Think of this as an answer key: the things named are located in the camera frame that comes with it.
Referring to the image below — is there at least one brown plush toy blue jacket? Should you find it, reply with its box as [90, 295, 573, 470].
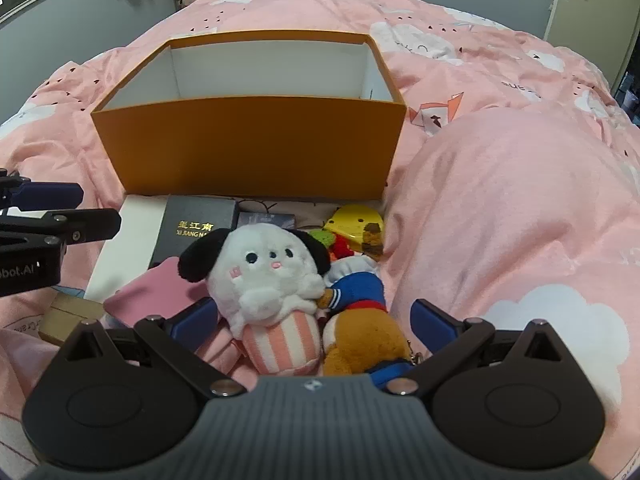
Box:
[317, 255, 426, 391]

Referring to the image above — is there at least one yellow plastic toy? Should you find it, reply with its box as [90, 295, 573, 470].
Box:
[322, 205, 386, 261]

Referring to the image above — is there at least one black box with gold print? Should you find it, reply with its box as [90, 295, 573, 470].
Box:
[148, 195, 240, 271]

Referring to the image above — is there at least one dark picture card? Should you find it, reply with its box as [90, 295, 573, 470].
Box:
[236, 210, 297, 234]

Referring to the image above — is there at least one pink pouch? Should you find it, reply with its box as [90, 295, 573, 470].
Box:
[102, 256, 203, 332]

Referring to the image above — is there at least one white dog plush toy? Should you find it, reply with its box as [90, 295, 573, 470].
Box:
[177, 225, 333, 376]

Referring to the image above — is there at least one pink printed blanket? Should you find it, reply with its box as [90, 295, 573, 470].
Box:
[0, 0, 640, 480]

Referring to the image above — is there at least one orange cardboard box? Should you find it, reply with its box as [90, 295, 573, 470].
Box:
[90, 30, 408, 201]

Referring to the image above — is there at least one white box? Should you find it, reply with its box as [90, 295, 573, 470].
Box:
[85, 195, 172, 306]

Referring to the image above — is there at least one knitted orange green red toy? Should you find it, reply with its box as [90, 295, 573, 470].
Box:
[307, 227, 356, 262]

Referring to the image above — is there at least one white door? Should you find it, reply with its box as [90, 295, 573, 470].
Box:
[544, 0, 640, 47]

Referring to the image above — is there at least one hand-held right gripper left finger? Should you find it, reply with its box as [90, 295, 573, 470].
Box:
[62, 297, 248, 400]

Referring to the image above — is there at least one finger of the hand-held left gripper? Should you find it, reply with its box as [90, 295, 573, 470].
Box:
[0, 170, 85, 211]
[0, 208, 122, 248]

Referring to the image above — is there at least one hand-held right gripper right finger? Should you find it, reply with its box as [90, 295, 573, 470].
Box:
[387, 298, 576, 397]

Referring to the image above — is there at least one small brown cardboard box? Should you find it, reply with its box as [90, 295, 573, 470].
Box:
[37, 292, 106, 346]

